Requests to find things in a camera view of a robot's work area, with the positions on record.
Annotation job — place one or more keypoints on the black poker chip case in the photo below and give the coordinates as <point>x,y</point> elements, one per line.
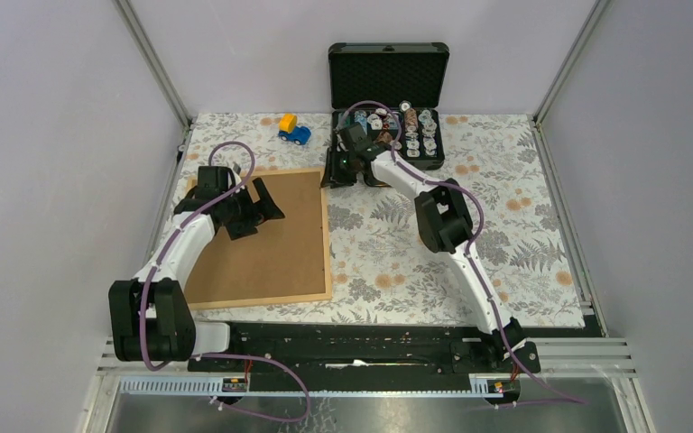
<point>391,73</point>

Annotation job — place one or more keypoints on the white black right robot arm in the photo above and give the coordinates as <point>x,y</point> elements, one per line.
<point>446,228</point>

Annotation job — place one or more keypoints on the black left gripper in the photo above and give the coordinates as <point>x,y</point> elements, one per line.
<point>263,207</point>

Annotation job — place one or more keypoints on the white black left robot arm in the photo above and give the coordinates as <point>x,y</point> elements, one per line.
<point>150,317</point>

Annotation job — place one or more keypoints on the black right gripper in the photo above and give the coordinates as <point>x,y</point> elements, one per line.
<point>331,172</point>

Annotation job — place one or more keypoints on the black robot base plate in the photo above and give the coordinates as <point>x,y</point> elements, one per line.
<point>344,360</point>

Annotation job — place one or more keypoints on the brown frame backing board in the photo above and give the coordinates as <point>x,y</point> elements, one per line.
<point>275,251</point>

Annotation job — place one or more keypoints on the light wooden picture frame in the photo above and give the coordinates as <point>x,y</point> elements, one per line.
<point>325,239</point>

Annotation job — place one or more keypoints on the blue toy block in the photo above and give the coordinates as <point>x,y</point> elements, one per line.
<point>299,135</point>

